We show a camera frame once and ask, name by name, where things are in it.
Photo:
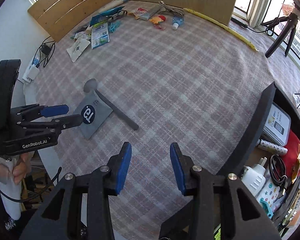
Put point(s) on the white paper packet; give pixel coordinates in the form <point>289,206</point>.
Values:
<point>77,50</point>

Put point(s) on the person's left hand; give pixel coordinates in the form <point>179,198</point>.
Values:
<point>21,170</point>

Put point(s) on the black power adapter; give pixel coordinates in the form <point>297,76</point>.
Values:
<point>240,23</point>

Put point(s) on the teal claw clip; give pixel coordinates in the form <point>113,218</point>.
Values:
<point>114,27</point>
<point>266,205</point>

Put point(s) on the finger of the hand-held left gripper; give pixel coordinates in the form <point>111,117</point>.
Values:
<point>55,110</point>
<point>72,120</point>

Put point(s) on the red fabric pouch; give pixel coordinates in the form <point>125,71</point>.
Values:
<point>293,145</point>

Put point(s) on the dark blue packet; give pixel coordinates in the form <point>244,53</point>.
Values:
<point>102,15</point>

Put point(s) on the pink snack packet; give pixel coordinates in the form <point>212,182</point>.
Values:
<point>140,13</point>

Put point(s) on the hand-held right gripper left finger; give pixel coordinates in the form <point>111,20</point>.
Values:
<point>123,170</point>

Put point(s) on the small blue bottle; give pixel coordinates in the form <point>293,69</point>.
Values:
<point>177,21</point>

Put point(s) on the orange tissue pack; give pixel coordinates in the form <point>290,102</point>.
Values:
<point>298,205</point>

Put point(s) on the slatted wooden panel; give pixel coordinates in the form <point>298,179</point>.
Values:
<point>72,5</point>

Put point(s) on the plaid cloth-covered desktop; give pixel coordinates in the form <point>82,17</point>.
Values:
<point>177,80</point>

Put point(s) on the white power strip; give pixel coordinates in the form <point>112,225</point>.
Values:
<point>30,75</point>

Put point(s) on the white black-dotted roll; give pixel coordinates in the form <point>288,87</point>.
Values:
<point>272,147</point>

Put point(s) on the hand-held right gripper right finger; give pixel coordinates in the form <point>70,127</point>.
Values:
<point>178,170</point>

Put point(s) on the white window frame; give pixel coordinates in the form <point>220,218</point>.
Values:
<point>258,0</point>

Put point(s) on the blue white card packet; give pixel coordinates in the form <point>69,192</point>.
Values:
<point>100,36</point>

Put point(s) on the white tin box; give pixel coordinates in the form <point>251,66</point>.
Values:
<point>277,125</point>

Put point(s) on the black plug charger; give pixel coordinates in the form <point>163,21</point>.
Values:
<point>46,49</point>

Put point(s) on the red yellow snack packet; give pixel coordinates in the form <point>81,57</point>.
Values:
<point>298,160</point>

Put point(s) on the long yellow stick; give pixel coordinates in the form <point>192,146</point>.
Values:
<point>222,25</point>

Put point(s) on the metal carabiner keyring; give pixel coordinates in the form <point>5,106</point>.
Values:
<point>175,11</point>

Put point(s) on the red yellow toy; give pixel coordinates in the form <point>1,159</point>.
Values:
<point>160,18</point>

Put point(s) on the white strip with coloured stickers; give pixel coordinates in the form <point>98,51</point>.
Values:
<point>270,190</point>

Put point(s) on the black tripod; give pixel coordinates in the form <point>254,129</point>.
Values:
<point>280,37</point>

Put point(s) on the cream tube with blue cap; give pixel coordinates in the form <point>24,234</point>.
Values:
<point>112,5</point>

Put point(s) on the white charger plug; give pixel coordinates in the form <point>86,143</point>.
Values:
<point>252,180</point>

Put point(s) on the blue-grey card with black logo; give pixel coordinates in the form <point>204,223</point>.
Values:
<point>100,115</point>

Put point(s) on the black storage tray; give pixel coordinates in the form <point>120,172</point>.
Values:
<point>260,120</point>

